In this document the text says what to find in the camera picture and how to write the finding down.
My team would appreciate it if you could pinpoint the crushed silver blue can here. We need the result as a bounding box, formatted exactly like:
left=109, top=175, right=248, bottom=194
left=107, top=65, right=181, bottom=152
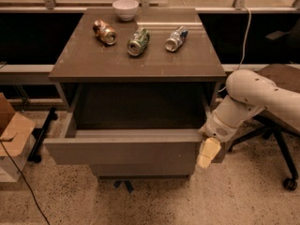
left=165, top=26, right=188, bottom=53

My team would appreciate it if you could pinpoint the black stand foot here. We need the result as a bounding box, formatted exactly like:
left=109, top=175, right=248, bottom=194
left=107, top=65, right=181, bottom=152
left=27, top=107, right=58, bottom=163

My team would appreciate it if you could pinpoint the white hanging cable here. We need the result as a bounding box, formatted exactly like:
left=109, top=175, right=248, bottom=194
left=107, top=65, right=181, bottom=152
left=217, top=7, right=253, bottom=94

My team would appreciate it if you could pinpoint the white bowl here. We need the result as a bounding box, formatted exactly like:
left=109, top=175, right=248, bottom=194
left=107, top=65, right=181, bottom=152
left=112, top=0, right=139, bottom=21

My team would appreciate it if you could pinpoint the crushed orange soda can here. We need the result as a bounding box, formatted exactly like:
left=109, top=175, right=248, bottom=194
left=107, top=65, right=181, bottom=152
left=93, top=20, right=116, bottom=45

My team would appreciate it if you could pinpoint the grey drawer cabinet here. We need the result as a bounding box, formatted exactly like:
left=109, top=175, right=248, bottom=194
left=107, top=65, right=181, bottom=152
left=49, top=8, right=226, bottom=180

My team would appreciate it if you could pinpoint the grey top drawer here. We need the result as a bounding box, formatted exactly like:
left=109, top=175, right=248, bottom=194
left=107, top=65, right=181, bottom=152
left=43, top=82, right=231, bottom=166

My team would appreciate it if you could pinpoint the grey bottom drawer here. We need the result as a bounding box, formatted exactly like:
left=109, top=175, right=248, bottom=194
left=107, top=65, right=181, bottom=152
left=90, top=164, right=195, bottom=177

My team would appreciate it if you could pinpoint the black floor cable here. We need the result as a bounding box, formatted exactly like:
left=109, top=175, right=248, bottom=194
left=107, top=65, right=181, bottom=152
left=0, top=139, right=52, bottom=225

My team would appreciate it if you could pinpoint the blue tape cross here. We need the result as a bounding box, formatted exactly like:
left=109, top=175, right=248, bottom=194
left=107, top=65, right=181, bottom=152
left=113, top=180, right=134, bottom=194

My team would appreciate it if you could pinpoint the cardboard box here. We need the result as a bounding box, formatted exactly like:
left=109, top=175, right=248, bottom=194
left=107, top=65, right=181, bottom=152
left=0, top=93, right=36, bottom=182

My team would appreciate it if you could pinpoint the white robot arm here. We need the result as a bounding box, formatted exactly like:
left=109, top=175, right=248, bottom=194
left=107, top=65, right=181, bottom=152
left=197, top=69, right=300, bottom=169

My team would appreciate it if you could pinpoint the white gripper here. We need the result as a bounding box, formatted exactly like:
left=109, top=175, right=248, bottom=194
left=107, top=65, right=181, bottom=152
left=197, top=112, right=237, bottom=169

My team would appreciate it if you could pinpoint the grey drawer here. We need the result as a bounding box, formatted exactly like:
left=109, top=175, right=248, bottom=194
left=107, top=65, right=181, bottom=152
left=90, top=164, right=195, bottom=177
left=43, top=82, right=231, bottom=166

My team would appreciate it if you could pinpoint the office chair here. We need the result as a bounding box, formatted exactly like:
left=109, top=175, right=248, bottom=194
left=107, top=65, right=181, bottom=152
left=229, top=64, right=300, bottom=191

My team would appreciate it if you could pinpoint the crushed green soda can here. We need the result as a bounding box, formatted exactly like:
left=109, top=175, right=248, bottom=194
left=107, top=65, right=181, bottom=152
left=127, top=27, right=150, bottom=56

